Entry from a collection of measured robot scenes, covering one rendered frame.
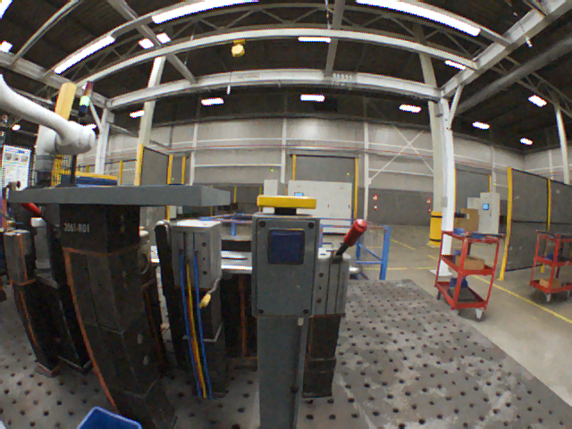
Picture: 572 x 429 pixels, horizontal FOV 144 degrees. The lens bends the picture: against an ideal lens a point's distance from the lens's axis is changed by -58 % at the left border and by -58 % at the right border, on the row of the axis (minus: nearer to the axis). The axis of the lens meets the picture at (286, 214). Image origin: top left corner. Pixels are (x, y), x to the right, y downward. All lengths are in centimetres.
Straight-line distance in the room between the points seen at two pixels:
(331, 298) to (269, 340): 19
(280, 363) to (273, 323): 6
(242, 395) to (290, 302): 40
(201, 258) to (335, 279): 24
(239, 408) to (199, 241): 39
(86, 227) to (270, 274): 23
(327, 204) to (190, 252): 808
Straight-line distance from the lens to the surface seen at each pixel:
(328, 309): 44
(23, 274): 66
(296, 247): 22
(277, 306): 25
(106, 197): 25
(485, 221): 1067
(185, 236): 41
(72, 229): 34
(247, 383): 63
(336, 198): 846
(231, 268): 53
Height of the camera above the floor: 115
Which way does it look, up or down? 3 degrees down
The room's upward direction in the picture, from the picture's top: 2 degrees clockwise
